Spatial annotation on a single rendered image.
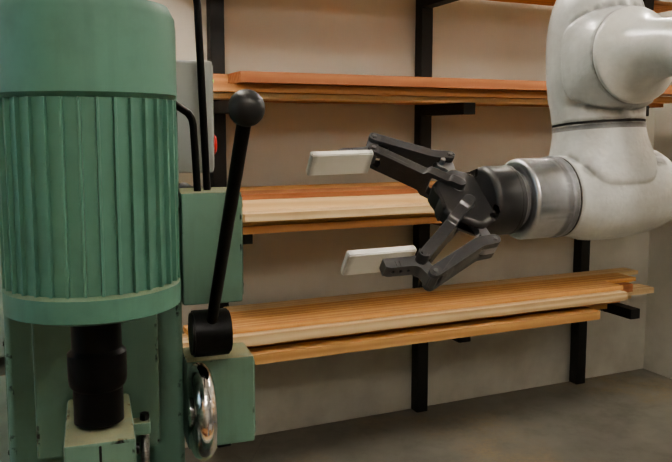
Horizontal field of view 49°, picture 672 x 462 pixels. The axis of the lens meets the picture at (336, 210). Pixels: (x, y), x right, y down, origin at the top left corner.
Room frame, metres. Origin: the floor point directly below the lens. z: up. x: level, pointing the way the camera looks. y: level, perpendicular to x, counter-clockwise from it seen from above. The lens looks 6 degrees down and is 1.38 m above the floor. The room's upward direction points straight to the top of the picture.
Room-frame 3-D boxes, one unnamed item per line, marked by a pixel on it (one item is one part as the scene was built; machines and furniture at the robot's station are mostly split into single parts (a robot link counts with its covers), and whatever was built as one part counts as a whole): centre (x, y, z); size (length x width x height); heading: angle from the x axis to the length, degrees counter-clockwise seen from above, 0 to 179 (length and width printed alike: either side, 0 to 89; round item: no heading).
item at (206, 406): (0.92, 0.17, 1.02); 0.12 x 0.03 x 0.12; 18
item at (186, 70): (1.10, 0.22, 1.40); 0.10 x 0.06 x 0.16; 18
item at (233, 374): (0.98, 0.16, 1.02); 0.09 x 0.07 x 0.12; 108
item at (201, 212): (1.01, 0.18, 1.22); 0.09 x 0.08 x 0.15; 18
